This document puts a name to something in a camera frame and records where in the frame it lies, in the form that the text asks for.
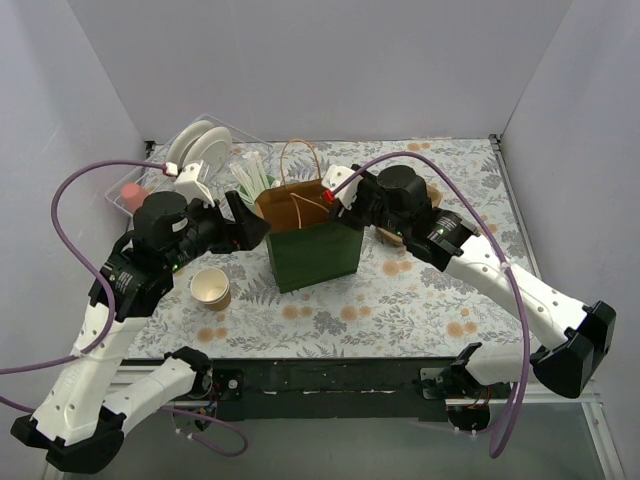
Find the white plate front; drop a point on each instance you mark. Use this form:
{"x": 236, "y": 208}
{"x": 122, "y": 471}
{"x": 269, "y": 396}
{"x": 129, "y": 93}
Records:
{"x": 213, "y": 147}

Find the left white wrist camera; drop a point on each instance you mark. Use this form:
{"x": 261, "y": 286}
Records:
{"x": 189, "y": 181}

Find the floral patterned table mat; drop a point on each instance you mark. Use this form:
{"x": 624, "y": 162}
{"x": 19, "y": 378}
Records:
{"x": 394, "y": 305}

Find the white plate rear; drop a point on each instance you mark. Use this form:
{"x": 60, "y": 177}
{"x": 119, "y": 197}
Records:
{"x": 183, "y": 142}

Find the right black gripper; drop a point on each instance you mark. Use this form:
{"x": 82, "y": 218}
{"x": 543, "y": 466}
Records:
{"x": 360, "y": 195}

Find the green straw holder cup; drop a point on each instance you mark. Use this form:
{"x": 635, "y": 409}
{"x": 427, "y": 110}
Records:
{"x": 249, "y": 196}

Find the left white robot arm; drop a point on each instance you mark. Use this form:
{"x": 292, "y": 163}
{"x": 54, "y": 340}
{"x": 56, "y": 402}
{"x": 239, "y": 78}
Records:
{"x": 80, "y": 424}

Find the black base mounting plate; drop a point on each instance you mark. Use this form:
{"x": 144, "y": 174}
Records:
{"x": 324, "y": 388}

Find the green brown paper bag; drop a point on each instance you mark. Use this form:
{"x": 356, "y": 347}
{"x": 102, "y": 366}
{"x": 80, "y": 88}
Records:
{"x": 305, "y": 246}

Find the aluminium frame rail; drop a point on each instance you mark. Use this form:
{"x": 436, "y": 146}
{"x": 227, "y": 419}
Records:
{"x": 554, "y": 439}

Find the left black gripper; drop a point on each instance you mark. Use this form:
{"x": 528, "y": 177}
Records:
{"x": 226, "y": 227}

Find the white wrapped straws bundle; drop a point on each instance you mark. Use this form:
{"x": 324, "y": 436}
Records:
{"x": 250, "y": 170}

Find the pink plastic cup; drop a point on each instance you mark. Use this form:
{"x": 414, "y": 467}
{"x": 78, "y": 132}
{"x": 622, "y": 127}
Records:
{"x": 133, "y": 196}

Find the white plate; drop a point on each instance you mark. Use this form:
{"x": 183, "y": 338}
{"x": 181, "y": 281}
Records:
{"x": 213, "y": 147}
{"x": 183, "y": 142}

